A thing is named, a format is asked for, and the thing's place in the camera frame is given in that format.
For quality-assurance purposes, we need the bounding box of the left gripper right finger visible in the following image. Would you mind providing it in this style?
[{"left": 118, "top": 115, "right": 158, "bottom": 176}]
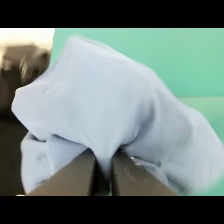
[{"left": 111, "top": 150, "right": 178, "bottom": 197}]

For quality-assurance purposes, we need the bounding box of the light blue T-shirt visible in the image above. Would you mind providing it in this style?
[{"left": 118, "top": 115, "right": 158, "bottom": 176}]
[{"left": 10, "top": 35, "right": 224, "bottom": 197}]

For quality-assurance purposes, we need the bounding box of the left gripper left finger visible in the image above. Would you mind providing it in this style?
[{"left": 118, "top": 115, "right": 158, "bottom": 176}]
[{"left": 29, "top": 148, "right": 97, "bottom": 197}]

